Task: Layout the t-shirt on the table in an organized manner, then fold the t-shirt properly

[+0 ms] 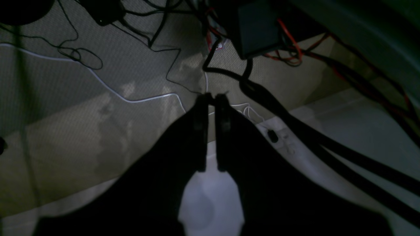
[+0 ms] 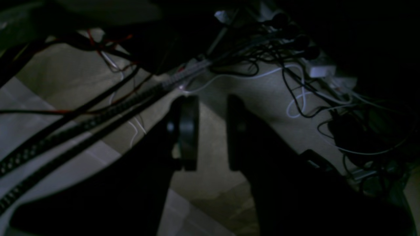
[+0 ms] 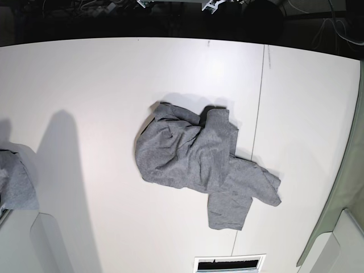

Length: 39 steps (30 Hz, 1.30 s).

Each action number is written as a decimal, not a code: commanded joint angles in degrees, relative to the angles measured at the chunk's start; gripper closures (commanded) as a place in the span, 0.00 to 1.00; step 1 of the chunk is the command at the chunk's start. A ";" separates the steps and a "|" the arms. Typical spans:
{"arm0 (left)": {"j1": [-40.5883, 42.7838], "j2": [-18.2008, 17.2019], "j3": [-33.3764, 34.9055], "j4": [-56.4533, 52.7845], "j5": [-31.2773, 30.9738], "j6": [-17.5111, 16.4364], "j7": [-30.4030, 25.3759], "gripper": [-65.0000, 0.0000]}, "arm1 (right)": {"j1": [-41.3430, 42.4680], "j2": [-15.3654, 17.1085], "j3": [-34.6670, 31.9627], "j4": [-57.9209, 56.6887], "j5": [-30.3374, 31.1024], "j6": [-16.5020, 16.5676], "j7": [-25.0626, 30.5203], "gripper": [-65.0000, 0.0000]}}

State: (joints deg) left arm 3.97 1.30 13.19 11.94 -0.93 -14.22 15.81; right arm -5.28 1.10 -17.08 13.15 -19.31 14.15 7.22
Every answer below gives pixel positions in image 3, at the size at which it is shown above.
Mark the green-grey side panel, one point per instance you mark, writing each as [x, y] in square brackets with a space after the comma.
[347, 189]

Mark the white vent slot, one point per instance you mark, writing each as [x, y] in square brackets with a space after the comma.
[234, 264]

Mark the grey t-shirt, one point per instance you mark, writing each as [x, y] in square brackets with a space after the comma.
[181, 149]

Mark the grey folded cloth pile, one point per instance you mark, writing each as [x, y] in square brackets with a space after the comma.
[17, 189]

